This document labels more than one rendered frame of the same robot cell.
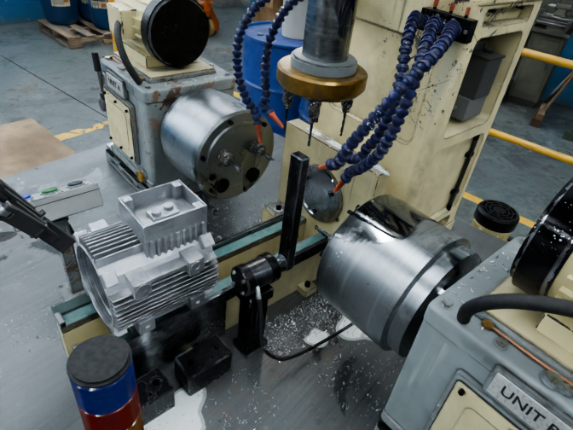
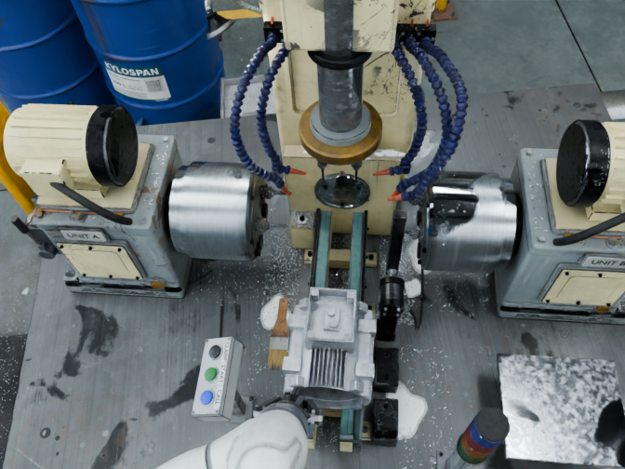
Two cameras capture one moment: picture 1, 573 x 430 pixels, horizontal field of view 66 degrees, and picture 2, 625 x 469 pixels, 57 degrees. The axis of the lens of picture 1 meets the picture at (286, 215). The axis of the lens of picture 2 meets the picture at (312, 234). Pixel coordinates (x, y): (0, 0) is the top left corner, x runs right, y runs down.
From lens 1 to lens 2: 0.88 m
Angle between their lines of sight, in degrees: 32
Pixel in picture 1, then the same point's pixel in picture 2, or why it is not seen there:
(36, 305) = not seen: hidden behind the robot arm
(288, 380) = (430, 329)
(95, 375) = (503, 430)
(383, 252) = (473, 227)
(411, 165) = (403, 127)
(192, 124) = (219, 222)
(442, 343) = (546, 258)
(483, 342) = (574, 247)
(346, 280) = (457, 257)
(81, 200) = (234, 357)
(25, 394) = not seen: outside the picture
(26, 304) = not seen: hidden behind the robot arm
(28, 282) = (200, 439)
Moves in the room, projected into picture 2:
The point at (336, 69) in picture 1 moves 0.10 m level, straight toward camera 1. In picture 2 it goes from (367, 128) to (399, 158)
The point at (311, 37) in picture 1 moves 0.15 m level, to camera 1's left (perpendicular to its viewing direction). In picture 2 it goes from (340, 120) to (282, 159)
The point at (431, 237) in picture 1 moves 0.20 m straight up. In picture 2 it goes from (491, 196) to (513, 138)
